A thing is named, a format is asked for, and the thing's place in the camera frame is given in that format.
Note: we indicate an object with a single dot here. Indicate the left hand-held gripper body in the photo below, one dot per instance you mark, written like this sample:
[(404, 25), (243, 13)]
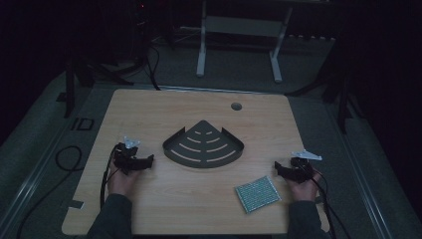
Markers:
[(126, 153)]

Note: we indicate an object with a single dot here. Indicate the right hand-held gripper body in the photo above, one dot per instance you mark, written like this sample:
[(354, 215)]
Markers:
[(301, 167)]

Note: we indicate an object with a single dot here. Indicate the silver textured square pad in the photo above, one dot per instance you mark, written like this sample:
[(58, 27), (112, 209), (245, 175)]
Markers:
[(258, 194)]

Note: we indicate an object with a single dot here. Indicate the black metal corner shelf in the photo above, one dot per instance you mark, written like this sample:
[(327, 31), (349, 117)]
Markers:
[(203, 147)]

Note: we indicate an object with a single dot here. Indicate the person's right hand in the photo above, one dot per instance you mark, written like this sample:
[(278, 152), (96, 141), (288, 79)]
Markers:
[(306, 190)]

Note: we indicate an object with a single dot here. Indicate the person's left hand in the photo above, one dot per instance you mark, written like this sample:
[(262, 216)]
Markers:
[(121, 182)]

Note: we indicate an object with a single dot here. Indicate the black metal stand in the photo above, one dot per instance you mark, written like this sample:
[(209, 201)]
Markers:
[(78, 78), (338, 93)]

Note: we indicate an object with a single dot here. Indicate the metal floor rail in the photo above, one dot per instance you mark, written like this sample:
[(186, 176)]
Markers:
[(365, 195), (31, 184)]

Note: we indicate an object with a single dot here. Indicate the white metal desk frame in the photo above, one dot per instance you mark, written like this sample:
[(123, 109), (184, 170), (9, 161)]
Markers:
[(240, 26)]

